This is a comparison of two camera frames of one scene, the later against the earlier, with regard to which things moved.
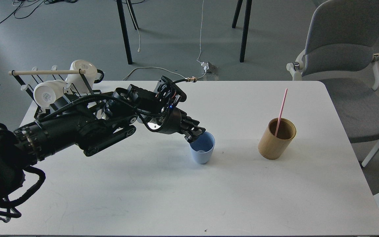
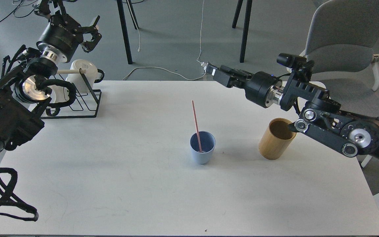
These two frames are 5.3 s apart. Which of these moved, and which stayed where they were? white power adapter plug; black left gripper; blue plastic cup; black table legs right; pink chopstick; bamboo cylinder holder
Moved: pink chopstick; black left gripper
Stayed: black table legs right; white power adapter plug; bamboo cylinder holder; blue plastic cup
